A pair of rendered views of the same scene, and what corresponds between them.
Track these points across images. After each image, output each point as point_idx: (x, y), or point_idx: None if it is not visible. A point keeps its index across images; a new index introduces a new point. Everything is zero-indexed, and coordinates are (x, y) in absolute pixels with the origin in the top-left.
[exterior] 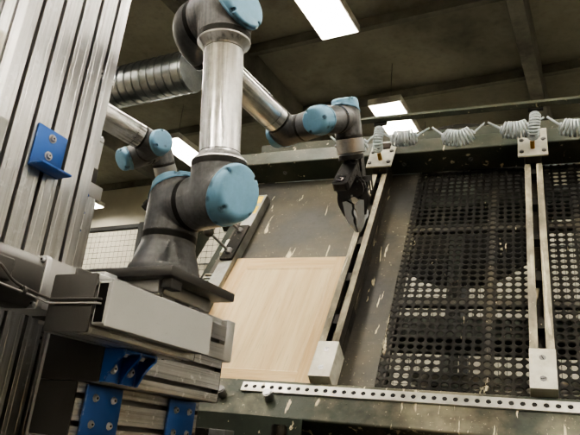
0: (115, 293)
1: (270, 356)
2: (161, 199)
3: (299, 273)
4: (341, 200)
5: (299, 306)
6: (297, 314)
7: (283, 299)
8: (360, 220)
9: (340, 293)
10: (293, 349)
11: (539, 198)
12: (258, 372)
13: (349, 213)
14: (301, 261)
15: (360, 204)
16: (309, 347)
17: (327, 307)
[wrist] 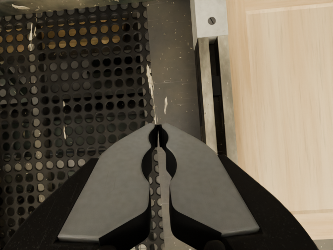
0: None
1: (294, 32)
2: None
3: (314, 201)
4: (273, 239)
5: (286, 128)
6: (284, 112)
7: (318, 142)
8: (131, 138)
9: (225, 136)
10: (265, 49)
11: None
12: (299, 1)
13: (187, 161)
14: (320, 227)
15: (105, 201)
16: (244, 53)
17: (242, 129)
